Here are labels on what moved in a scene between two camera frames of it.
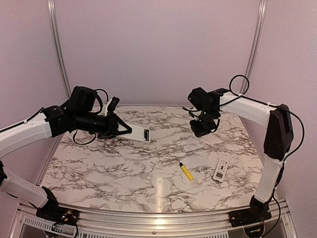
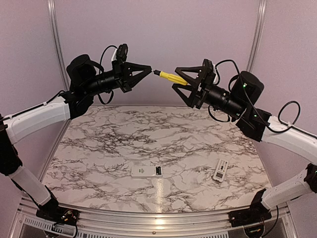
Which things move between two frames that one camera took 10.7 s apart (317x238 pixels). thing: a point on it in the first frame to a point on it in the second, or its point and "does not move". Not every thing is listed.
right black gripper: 199,132 to 197,96
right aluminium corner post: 258,34 does not move
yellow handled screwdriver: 186,171 to 170,77
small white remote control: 220,170 does not move
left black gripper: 110,130 to 123,75
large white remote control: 137,133 to 151,171
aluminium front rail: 30,223 does not move
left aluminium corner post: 52,12 does not move
